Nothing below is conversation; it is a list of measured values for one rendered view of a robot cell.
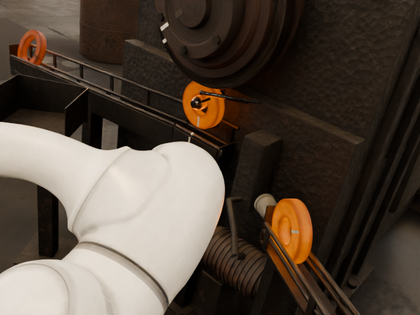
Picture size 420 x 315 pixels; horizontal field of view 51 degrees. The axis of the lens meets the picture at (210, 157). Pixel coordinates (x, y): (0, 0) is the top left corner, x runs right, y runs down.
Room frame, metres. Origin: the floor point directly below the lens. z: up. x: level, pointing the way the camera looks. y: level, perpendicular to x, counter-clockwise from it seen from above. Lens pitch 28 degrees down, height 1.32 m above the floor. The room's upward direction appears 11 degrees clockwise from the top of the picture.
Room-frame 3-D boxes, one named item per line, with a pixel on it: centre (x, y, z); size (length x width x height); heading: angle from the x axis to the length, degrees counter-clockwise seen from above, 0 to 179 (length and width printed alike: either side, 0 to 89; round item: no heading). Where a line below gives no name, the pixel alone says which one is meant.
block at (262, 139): (1.16, -0.14, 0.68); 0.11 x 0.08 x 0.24; 144
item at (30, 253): (1.36, 0.61, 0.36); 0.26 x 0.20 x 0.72; 89
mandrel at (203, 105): (1.32, 0.03, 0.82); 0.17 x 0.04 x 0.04; 144
